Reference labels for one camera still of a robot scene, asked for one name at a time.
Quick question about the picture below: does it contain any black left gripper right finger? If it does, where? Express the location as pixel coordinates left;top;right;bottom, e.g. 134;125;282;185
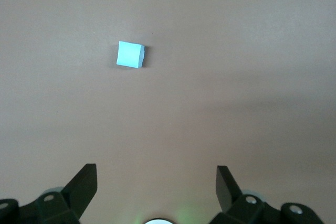
209;165;322;224

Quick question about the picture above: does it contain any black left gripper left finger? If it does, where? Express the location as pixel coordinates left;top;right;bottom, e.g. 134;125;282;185
0;164;99;224

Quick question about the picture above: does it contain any blue foam block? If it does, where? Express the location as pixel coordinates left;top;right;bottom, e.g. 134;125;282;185
116;40;145;69

